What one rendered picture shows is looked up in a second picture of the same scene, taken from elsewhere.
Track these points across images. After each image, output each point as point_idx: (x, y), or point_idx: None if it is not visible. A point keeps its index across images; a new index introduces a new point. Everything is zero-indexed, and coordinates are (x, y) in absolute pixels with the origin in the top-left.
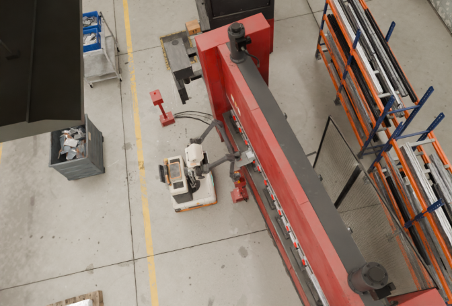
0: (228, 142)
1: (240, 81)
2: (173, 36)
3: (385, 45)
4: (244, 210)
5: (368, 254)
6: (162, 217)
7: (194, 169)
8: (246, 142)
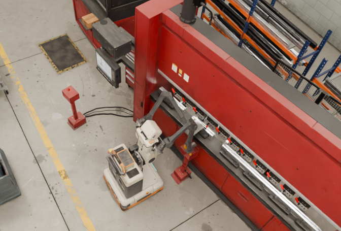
0: (180, 111)
1: (201, 37)
2: (54, 41)
3: (273, 9)
4: (191, 187)
5: None
6: (108, 222)
7: (154, 147)
8: (195, 109)
